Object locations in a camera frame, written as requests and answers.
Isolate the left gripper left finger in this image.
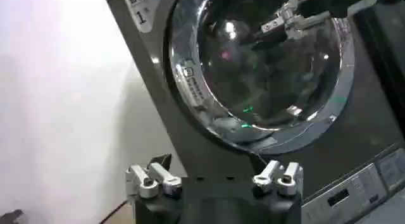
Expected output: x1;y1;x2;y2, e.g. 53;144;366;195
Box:
125;152;184;200

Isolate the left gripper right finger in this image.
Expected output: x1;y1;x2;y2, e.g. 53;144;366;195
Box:
248;152;304;197

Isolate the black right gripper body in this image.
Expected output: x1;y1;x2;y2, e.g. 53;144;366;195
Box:
296;0;379;20

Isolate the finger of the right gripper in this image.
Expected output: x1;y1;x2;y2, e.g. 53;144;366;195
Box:
239;0;320;45
251;12;332;53

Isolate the grey dryer numbered one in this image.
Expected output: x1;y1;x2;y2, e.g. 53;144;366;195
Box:
102;0;405;224

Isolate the round glass dryer door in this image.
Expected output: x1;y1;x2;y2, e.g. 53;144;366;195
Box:
166;0;356;156

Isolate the pale dryer control panel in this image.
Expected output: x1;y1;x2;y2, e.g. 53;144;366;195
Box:
300;147;405;224

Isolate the dark grey neighbouring dryer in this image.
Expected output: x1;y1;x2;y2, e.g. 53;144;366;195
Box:
347;0;405;140

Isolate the white number label sticker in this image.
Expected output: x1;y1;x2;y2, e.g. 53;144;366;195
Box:
123;0;164;34

